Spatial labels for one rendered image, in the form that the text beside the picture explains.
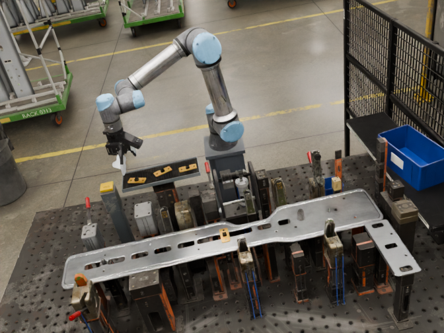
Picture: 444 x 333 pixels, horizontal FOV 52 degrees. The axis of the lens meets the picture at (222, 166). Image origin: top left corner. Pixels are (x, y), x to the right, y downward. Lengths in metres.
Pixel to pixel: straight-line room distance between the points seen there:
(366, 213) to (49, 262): 1.66
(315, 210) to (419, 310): 0.58
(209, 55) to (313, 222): 0.83
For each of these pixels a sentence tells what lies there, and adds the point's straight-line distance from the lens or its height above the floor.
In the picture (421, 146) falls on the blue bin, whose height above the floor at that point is 1.10.
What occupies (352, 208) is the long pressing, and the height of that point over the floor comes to 1.00.
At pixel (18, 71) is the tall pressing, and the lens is 5.88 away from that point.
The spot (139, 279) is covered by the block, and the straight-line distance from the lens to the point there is 1.87.
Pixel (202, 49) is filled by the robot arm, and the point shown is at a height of 1.69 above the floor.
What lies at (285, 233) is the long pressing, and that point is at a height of 1.00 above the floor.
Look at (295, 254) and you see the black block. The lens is 1.87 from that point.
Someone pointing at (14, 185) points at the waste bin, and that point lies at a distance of 4.59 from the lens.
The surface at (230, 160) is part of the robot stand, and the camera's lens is 2.33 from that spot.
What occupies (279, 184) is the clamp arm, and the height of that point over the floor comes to 1.09.
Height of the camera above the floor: 2.36
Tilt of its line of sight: 35 degrees down
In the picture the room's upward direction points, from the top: 11 degrees counter-clockwise
